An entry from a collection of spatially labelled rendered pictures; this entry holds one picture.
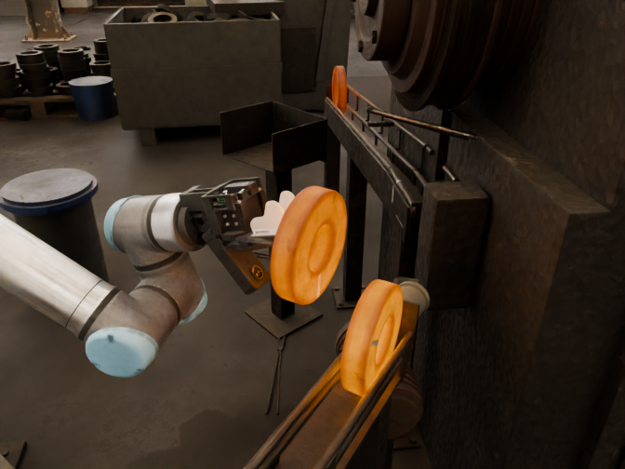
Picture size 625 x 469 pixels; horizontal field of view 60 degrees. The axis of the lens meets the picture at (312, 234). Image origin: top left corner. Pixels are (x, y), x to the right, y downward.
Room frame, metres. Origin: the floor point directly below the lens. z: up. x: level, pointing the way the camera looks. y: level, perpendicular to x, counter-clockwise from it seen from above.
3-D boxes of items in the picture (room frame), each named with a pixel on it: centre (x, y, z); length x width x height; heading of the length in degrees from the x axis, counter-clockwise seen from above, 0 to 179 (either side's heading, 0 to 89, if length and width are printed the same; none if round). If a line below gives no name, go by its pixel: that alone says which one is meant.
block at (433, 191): (0.86, -0.26, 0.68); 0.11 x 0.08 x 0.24; 96
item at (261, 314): (1.56, 0.12, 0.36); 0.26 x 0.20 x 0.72; 41
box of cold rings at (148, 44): (3.75, 0.77, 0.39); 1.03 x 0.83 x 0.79; 100
